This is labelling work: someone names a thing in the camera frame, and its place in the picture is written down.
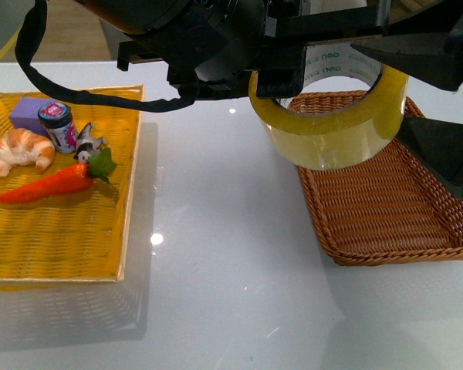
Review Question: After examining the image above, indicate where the black white toy animal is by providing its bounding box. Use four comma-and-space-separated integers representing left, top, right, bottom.
73, 122, 107, 163

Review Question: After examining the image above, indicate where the small dark jar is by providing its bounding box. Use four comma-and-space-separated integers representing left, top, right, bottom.
38, 102, 78, 153

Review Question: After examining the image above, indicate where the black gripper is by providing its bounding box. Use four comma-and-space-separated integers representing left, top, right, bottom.
117, 1, 390, 99

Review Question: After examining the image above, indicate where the orange toy carrot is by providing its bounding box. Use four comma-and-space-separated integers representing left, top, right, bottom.
0, 147, 117, 204

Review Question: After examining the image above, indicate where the yellow woven basket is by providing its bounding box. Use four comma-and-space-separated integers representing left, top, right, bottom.
0, 105, 141, 290

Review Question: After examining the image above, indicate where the clear packing tape roll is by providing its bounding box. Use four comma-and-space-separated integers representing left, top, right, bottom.
248, 43, 408, 170

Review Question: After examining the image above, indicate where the purple foam block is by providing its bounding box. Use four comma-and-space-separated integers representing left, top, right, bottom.
8, 96, 56, 137

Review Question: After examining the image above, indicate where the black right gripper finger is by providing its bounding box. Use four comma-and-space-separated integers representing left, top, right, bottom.
352, 0, 463, 92

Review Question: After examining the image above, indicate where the toy croissant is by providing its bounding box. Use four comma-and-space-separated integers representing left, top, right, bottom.
0, 128, 56, 177

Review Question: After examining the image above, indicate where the black cable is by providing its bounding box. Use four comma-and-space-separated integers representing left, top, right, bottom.
15, 0, 196, 113

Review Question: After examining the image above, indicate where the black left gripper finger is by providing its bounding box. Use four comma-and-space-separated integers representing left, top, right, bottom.
397, 116, 463, 199

